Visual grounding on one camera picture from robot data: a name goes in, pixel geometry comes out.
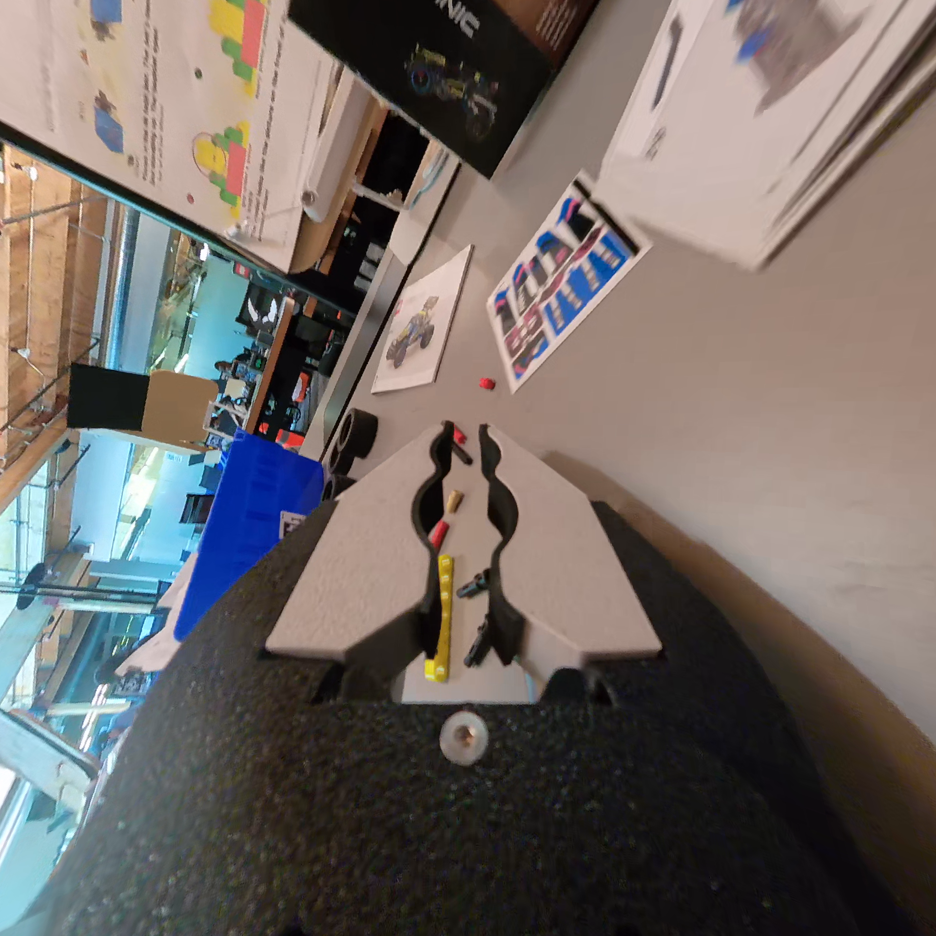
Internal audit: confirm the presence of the cardboard poster backing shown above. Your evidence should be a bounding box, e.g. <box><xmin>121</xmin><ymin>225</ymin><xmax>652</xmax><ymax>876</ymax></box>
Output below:
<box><xmin>289</xmin><ymin>95</ymin><xmax>393</xmax><ymax>278</ymax></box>

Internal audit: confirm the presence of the lego sticker sheet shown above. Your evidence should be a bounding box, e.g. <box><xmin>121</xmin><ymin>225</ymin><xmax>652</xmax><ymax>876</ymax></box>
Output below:
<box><xmin>486</xmin><ymin>170</ymin><xmax>653</xmax><ymax>396</ymax></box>

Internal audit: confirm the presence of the lego instruction booklet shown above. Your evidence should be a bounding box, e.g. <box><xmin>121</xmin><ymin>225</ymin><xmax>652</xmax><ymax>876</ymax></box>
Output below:
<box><xmin>596</xmin><ymin>0</ymin><xmax>936</xmax><ymax>274</ymax></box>

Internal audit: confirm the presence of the brown cardboard panel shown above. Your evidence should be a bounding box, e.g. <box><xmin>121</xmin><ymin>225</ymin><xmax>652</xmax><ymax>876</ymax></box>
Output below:
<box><xmin>142</xmin><ymin>370</ymin><xmax>221</xmax><ymax>446</ymax></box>

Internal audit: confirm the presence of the small white lego leaflet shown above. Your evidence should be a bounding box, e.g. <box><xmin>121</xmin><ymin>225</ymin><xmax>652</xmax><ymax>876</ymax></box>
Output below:
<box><xmin>370</xmin><ymin>245</ymin><xmax>475</xmax><ymax>396</ymax></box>

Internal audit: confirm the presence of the metal air duct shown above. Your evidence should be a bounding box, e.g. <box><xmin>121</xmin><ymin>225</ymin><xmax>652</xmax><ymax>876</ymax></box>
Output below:
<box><xmin>110</xmin><ymin>205</ymin><xmax>140</xmax><ymax>367</ymax></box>

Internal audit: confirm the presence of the yellow lego beam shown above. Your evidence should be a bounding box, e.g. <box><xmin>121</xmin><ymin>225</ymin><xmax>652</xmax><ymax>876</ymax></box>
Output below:
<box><xmin>425</xmin><ymin>553</ymin><xmax>455</xmax><ymax>683</ymax></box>

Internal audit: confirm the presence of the lego set box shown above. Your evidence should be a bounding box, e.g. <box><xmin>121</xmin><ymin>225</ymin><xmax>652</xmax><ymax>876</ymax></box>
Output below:
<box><xmin>287</xmin><ymin>0</ymin><xmax>602</xmax><ymax>181</ymax></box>

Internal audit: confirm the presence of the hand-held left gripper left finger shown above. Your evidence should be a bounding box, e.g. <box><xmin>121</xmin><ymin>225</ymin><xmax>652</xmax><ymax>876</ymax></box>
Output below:
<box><xmin>265</xmin><ymin>420</ymin><xmax>458</xmax><ymax>675</ymax></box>

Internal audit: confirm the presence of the white printed instruction poster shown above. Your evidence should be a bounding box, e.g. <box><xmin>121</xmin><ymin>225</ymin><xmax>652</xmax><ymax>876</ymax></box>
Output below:
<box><xmin>0</xmin><ymin>0</ymin><xmax>345</xmax><ymax>277</ymax></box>

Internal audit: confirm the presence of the blue plastic storage bin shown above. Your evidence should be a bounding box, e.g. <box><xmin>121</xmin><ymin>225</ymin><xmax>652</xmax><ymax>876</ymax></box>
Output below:
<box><xmin>175</xmin><ymin>429</ymin><xmax>327</xmax><ymax>644</ymax></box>

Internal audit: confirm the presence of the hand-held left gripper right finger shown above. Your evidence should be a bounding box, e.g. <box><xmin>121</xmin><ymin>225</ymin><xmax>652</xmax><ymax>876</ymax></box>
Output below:
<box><xmin>477</xmin><ymin>423</ymin><xmax>664</xmax><ymax>686</ymax></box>

